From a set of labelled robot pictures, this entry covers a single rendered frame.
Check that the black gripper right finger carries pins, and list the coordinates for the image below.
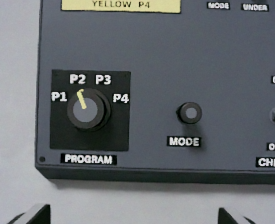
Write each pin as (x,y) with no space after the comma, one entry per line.
(229,215)

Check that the dark grey console panel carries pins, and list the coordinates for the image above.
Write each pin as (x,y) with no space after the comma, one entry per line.
(141,66)

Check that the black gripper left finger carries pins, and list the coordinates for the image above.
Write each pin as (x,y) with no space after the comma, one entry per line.
(37,214)

